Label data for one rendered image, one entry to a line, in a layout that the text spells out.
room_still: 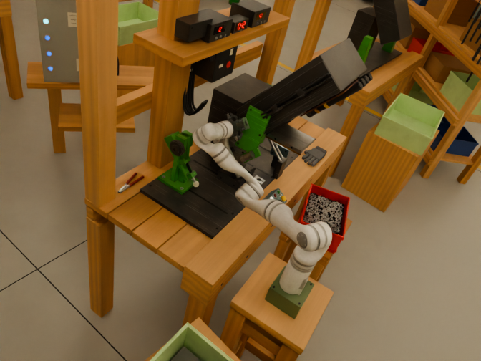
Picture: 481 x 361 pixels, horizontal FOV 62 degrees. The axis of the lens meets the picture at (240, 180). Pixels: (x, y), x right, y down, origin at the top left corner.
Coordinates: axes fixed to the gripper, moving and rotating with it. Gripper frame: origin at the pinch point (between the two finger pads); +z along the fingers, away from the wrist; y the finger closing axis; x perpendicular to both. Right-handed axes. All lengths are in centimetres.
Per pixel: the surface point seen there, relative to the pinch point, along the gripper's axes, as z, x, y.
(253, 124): 2.9, -5.0, -1.9
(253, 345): -7, 33, -109
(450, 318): 117, -43, -171
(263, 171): 21.2, 8.0, -25.9
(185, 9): -29, -10, 47
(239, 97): 11.5, 1.7, 13.7
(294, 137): 22.7, -14.4, -14.0
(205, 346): -74, -1, -66
